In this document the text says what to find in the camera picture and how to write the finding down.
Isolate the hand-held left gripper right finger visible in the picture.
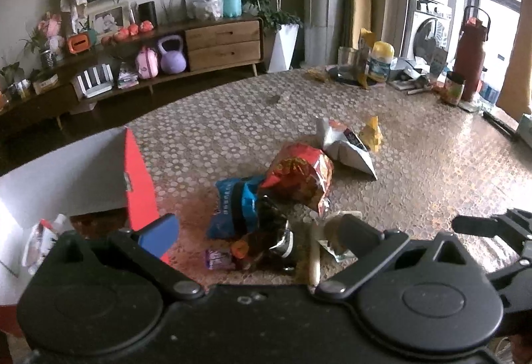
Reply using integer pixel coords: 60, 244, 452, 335
315, 214, 485, 300

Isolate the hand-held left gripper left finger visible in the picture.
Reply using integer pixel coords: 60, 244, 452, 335
37, 213, 206, 301

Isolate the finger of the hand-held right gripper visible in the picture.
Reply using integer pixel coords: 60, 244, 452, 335
452, 209, 532, 252
487, 253, 532, 312

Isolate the red and white cardboard box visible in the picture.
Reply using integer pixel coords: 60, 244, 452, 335
0, 126, 172, 342

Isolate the red snack bag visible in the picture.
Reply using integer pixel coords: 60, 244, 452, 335
258, 143, 335, 217

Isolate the beige stick snack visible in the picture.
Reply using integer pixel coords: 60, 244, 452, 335
307, 220, 322, 287

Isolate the small purple snack packet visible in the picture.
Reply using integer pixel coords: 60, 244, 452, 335
205, 249, 234, 270

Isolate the blue snack bag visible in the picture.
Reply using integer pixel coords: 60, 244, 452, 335
206, 177, 267, 241

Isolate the patterned tablecloth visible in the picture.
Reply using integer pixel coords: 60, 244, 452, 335
0, 67, 532, 364

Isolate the white snack bag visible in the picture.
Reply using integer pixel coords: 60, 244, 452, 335
317, 117, 378, 181

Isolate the small yellow snack packet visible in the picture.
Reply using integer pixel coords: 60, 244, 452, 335
359, 115, 383, 152

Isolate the white snack packet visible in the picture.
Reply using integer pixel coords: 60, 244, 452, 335
23, 214, 69, 275

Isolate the clear water bottle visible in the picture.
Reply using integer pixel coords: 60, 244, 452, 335
478, 73, 499, 107

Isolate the small dark jar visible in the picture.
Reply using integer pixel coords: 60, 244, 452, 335
443, 72, 466, 106

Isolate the black plate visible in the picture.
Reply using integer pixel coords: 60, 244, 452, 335
328, 65, 387, 89

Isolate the white router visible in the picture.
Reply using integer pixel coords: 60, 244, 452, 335
75, 65, 115, 98

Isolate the glass cup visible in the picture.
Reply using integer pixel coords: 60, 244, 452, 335
337, 47, 360, 82

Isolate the pink kettlebell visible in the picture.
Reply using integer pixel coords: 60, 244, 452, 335
135, 47, 161, 80

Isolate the yellow-lid jar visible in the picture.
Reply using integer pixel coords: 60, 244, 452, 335
368, 41, 395, 83

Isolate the red thermos bottle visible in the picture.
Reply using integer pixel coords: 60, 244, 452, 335
453, 6, 491, 102

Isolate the purple kettlebell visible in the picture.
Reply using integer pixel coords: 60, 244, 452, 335
157, 35, 188, 74

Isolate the small cardboard box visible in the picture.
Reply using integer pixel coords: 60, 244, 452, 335
33, 73, 59, 95

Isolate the tall yellow snack bag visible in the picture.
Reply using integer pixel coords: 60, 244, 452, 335
357, 28, 375, 89

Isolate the wooden media cabinet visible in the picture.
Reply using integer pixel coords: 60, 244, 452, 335
0, 15, 267, 132

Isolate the white washing machine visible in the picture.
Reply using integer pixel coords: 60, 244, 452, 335
401, 0, 454, 61

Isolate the potted plant in white pot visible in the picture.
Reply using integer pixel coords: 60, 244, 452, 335
220, 0, 304, 74

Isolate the small green potted plant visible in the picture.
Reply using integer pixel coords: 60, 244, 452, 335
0, 60, 26, 92

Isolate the black cylinder speaker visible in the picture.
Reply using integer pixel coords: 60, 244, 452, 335
138, 1, 158, 26

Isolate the reed diffuser vase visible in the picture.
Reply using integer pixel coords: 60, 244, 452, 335
158, 0, 184, 26

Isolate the clear plastic bag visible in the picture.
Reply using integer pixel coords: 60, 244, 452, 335
185, 0, 225, 21

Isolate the pink flower bouquet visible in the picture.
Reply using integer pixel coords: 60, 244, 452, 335
37, 12, 65, 61

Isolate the white photo frame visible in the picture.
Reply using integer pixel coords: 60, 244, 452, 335
88, 4, 129, 36

